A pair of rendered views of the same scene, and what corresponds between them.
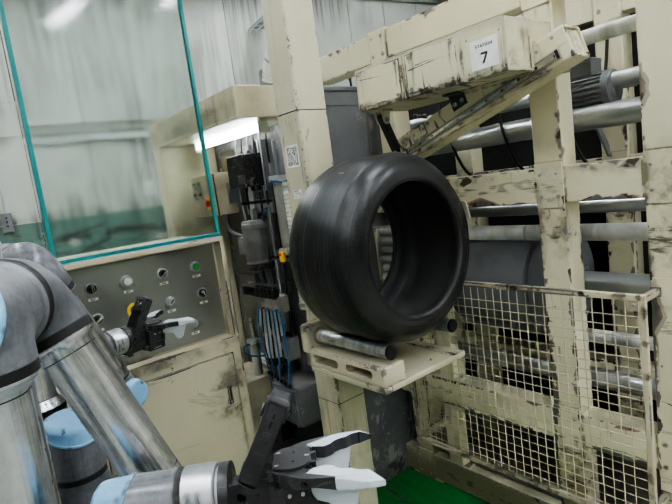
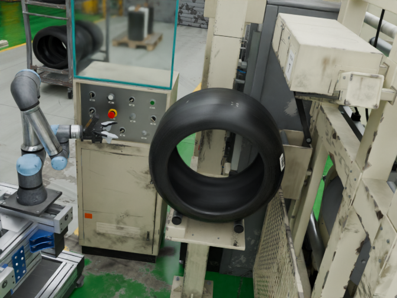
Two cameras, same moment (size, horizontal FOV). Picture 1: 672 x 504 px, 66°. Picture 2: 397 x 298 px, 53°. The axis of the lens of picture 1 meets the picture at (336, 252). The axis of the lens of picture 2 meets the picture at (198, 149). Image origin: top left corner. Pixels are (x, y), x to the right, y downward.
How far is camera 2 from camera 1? 1.29 m
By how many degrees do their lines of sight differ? 42
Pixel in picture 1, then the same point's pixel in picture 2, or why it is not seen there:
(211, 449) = (133, 199)
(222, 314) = not seen: hidden behind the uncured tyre
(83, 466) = (24, 182)
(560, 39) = (346, 84)
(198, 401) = (132, 174)
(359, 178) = (181, 114)
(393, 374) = (173, 232)
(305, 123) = (217, 45)
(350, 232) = (159, 145)
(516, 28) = (316, 56)
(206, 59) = not seen: outside the picture
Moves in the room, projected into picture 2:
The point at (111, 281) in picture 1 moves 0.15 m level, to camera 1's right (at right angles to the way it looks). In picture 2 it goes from (103, 94) to (119, 102)
